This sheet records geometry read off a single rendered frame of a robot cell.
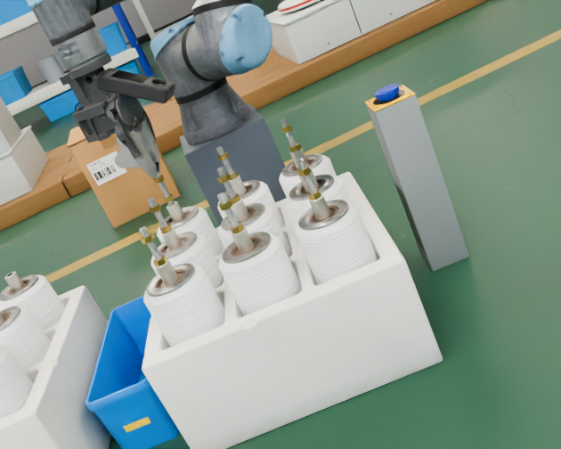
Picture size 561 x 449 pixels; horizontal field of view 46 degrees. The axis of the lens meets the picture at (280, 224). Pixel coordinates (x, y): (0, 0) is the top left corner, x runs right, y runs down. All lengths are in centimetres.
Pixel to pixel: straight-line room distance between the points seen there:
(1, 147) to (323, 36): 144
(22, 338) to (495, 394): 72
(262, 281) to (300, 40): 207
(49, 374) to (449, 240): 69
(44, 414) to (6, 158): 200
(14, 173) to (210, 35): 181
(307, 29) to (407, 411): 217
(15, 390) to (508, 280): 77
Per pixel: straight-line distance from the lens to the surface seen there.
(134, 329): 132
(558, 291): 106
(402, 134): 108
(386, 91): 107
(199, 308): 93
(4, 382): 104
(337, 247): 89
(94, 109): 110
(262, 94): 279
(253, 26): 126
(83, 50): 108
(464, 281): 114
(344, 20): 293
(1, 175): 295
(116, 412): 107
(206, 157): 135
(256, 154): 137
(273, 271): 90
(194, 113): 137
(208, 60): 128
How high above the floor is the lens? 62
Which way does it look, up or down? 23 degrees down
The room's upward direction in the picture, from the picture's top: 25 degrees counter-clockwise
